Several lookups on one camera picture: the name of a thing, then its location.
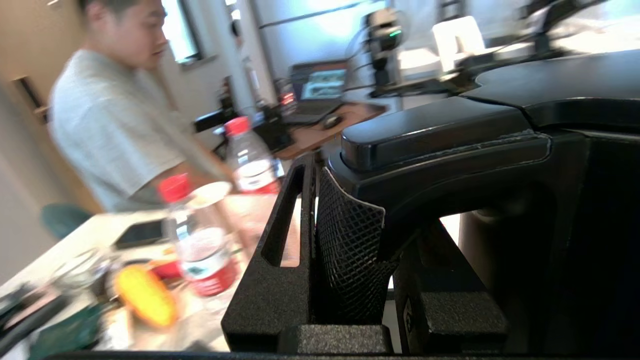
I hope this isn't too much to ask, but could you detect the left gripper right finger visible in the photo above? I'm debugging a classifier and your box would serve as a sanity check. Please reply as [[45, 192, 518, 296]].
[[392, 220, 510, 354]]

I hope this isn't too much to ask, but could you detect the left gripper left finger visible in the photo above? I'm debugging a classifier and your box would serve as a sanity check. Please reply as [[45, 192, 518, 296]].
[[221, 152, 321, 352]]

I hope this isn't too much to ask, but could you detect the black electric kettle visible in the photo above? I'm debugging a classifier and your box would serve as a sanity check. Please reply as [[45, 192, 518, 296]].
[[315, 50, 640, 356]]

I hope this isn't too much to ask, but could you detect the clear water bottle red cap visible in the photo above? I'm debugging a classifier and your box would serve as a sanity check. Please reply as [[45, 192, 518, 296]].
[[223, 116, 282, 196], [157, 173, 242, 313]]

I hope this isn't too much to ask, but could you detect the pink acrylic QR sign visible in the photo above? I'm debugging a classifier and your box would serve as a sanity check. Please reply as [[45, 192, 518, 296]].
[[220, 192, 303, 268]]

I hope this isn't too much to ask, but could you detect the red toy pepper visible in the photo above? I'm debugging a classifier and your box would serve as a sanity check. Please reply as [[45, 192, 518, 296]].
[[150, 257, 183, 281]]

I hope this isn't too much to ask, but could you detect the brown paper cup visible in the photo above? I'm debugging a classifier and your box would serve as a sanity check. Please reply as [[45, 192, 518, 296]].
[[187, 181, 236, 231]]

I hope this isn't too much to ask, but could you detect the yellow toy corn cob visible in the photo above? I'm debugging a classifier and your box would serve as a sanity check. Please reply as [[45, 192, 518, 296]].
[[114, 264, 178, 328]]

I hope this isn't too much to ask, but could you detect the black smartphone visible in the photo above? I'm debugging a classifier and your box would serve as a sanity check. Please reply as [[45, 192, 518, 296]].
[[112, 219, 168, 251]]

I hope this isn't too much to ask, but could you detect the black teleoperation controller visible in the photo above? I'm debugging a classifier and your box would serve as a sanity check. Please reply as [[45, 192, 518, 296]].
[[194, 75, 296, 151]]

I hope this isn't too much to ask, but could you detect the brown wooden desk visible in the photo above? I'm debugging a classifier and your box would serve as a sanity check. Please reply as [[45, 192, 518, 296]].
[[275, 102, 388, 161]]

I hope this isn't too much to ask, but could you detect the dark green packet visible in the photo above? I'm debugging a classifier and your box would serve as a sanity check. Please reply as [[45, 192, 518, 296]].
[[30, 305, 106, 358]]

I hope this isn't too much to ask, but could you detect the teal chair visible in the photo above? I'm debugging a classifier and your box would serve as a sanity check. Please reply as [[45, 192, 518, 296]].
[[41, 202, 93, 240]]

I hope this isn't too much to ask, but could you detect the black laptop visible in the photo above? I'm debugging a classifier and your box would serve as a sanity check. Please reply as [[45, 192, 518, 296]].
[[286, 60, 351, 126]]

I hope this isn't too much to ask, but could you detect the person in grey t-shirt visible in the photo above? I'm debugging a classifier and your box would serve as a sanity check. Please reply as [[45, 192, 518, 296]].
[[47, 0, 236, 213]]

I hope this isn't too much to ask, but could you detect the window with dark frame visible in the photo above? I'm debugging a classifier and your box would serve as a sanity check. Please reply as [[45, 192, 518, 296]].
[[160, 0, 206, 65]]

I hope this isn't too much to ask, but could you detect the black camera on stand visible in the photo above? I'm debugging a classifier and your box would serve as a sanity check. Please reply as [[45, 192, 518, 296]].
[[360, 7, 406, 96]]

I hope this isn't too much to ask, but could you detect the black door handle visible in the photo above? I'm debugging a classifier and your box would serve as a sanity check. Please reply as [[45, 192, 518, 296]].
[[12, 75, 51, 121]]

